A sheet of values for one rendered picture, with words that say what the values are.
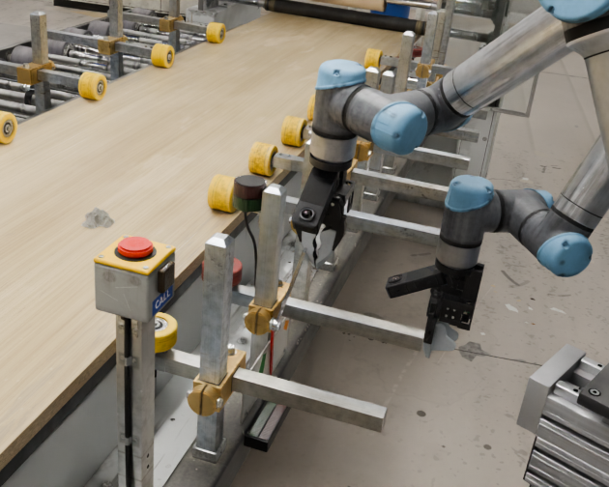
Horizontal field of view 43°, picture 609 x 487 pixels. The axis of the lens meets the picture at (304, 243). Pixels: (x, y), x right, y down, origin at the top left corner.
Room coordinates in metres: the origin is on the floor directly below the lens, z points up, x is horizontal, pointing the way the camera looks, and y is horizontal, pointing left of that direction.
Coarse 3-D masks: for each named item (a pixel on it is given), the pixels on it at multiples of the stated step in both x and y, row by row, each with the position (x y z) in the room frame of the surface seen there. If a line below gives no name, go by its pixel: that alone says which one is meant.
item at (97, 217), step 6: (96, 210) 1.51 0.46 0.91; (102, 210) 1.50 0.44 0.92; (90, 216) 1.47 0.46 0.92; (96, 216) 1.47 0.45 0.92; (102, 216) 1.49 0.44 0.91; (108, 216) 1.48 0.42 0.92; (84, 222) 1.46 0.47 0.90; (90, 222) 1.45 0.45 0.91; (96, 222) 1.46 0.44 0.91; (102, 222) 1.47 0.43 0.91; (108, 222) 1.46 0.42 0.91; (114, 222) 1.48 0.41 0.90
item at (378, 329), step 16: (240, 288) 1.33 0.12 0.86; (240, 304) 1.32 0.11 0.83; (288, 304) 1.29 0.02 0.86; (304, 304) 1.30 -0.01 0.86; (320, 304) 1.31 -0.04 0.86; (304, 320) 1.28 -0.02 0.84; (320, 320) 1.28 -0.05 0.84; (336, 320) 1.27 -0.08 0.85; (352, 320) 1.26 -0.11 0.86; (368, 320) 1.27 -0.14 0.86; (368, 336) 1.25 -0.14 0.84; (384, 336) 1.24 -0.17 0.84; (400, 336) 1.23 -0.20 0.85; (416, 336) 1.23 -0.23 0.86
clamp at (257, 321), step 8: (280, 288) 1.33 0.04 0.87; (280, 296) 1.31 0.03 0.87; (256, 304) 1.26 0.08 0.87; (280, 304) 1.29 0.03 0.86; (248, 312) 1.25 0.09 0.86; (256, 312) 1.24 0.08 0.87; (264, 312) 1.24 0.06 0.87; (272, 312) 1.25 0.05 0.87; (248, 320) 1.24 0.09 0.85; (256, 320) 1.24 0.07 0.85; (264, 320) 1.23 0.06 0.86; (248, 328) 1.24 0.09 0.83; (256, 328) 1.23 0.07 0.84; (264, 328) 1.23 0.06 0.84
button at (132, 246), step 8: (128, 240) 0.79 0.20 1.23; (136, 240) 0.79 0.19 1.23; (144, 240) 0.80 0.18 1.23; (120, 248) 0.77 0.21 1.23; (128, 248) 0.77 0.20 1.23; (136, 248) 0.77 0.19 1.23; (144, 248) 0.77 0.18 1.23; (152, 248) 0.78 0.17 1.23; (128, 256) 0.77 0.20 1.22; (136, 256) 0.77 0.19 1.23; (144, 256) 0.77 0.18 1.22
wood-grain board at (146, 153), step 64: (192, 64) 2.85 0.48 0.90; (256, 64) 2.95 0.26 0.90; (320, 64) 3.06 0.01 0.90; (64, 128) 2.03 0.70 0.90; (128, 128) 2.08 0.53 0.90; (192, 128) 2.14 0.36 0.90; (256, 128) 2.21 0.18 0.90; (0, 192) 1.57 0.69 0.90; (64, 192) 1.61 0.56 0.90; (128, 192) 1.65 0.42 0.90; (192, 192) 1.69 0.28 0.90; (0, 256) 1.29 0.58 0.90; (64, 256) 1.32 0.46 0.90; (192, 256) 1.37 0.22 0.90; (0, 320) 1.08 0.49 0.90; (64, 320) 1.10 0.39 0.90; (0, 384) 0.91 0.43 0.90; (64, 384) 0.93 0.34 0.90; (0, 448) 0.78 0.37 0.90
